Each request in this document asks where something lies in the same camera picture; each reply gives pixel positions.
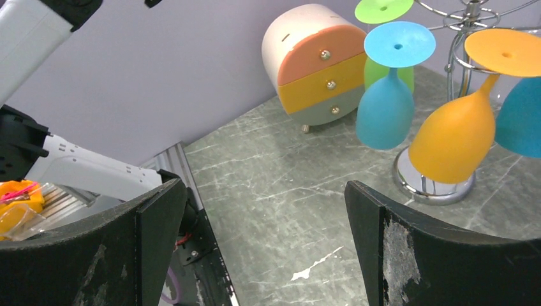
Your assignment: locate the orange yellow base connector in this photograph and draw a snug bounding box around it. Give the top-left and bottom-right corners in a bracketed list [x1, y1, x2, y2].
[1, 180, 45, 240]

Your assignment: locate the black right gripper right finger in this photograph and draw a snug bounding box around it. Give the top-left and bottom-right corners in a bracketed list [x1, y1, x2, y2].
[344, 180, 540, 305]

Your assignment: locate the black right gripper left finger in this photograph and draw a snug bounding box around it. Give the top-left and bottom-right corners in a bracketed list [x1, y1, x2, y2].
[1, 179, 187, 305]

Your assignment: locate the orange plastic wine glass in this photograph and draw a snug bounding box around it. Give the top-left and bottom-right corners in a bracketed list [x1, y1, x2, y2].
[408, 28, 540, 184]

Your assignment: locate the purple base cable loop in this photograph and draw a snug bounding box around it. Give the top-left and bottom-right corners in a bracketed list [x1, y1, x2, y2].
[160, 266, 182, 306]

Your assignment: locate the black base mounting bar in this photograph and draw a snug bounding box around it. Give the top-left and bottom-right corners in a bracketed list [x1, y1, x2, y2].
[167, 188, 239, 306]

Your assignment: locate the light blue plastic goblet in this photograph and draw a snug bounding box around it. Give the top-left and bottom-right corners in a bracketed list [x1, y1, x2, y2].
[356, 21, 436, 150]

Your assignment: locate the green plastic wine glass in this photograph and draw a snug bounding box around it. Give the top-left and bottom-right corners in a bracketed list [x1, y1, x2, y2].
[354, 0, 414, 90]

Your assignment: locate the chrome wire wine glass rack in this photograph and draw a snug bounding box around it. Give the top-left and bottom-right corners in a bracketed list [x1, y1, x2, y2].
[392, 1, 538, 206]

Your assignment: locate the blue plastic wine glass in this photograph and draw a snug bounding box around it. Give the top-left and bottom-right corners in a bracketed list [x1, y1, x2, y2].
[495, 76, 540, 159]

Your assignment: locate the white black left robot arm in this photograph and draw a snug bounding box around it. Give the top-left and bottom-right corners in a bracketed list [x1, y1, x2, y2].
[1, 0, 176, 201]

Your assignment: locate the round cream drawer box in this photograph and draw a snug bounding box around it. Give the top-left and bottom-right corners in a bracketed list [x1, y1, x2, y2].
[261, 4, 367, 133]

